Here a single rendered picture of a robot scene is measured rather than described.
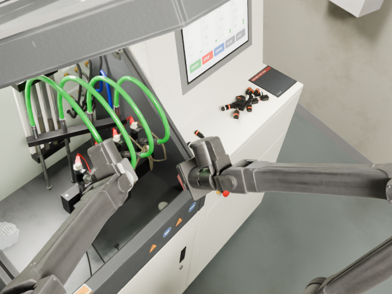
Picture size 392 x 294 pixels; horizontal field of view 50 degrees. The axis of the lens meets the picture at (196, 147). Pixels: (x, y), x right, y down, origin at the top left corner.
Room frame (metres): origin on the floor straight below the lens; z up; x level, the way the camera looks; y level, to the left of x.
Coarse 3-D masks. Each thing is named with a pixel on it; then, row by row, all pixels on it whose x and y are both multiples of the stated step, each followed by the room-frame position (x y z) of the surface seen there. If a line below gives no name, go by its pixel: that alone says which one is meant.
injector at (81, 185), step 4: (80, 164) 0.79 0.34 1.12; (76, 172) 0.77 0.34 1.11; (76, 176) 0.77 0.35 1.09; (80, 176) 0.77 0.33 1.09; (76, 180) 0.77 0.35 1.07; (80, 180) 0.77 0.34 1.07; (80, 184) 0.77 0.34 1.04; (84, 184) 0.79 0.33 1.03; (80, 188) 0.77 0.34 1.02; (84, 188) 0.78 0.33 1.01; (80, 192) 0.77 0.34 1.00; (80, 196) 0.78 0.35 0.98
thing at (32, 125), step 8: (32, 80) 0.85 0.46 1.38; (48, 80) 0.80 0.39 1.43; (56, 88) 0.78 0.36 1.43; (64, 96) 0.76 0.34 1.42; (72, 104) 0.74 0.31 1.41; (32, 112) 0.89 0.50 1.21; (80, 112) 0.73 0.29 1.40; (32, 120) 0.88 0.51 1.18; (88, 120) 0.72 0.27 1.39; (32, 128) 0.88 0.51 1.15; (96, 136) 0.70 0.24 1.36
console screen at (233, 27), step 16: (240, 0) 1.54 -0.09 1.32; (208, 16) 1.37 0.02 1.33; (224, 16) 1.44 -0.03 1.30; (240, 16) 1.53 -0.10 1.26; (176, 32) 1.22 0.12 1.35; (192, 32) 1.29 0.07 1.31; (208, 32) 1.36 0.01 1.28; (224, 32) 1.43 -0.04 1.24; (240, 32) 1.52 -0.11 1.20; (176, 48) 1.21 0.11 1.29; (192, 48) 1.27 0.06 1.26; (208, 48) 1.34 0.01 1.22; (224, 48) 1.42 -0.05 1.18; (240, 48) 1.51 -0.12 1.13; (192, 64) 1.26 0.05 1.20; (208, 64) 1.33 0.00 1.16; (224, 64) 1.41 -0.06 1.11; (192, 80) 1.24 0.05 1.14
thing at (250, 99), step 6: (246, 90) 1.41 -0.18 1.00; (252, 90) 1.39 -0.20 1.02; (258, 90) 1.40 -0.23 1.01; (240, 96) 1.36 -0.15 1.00; (246, 96) 1.38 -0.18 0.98; (252, 96) 1.36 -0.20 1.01; (264, 96) 1.38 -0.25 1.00; (234, 102) 1.30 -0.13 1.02; (240, 102) 1.29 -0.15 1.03; (246, 102) 1.32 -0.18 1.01; (252, 102) 1.34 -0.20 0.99; (222, 108) 1.26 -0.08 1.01; (228, 108) 1.26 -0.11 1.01; (234, 108) 1.28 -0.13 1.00; (240, 108) 1.28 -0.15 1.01; (234, 114) 1.23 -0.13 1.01
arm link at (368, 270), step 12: (372, 252) 0.43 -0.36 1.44; (384, 252) 0.42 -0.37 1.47; (360, 264) 0.42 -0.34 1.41; (372, 264) 0.41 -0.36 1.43; (384, 264) 0.41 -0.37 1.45; (336, 276) 0.43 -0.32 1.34; (348, 276) 0.41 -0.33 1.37; (360, 276) 0.41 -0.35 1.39; (372, 276) 0.40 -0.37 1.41; (384, 276) 0.39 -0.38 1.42; (324, 288) 0.41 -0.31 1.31; (336, 288) 0.40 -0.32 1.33; (348, 288) 0.40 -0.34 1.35; (360, 288) 0.39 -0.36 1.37; (372, 288) 0.39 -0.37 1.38
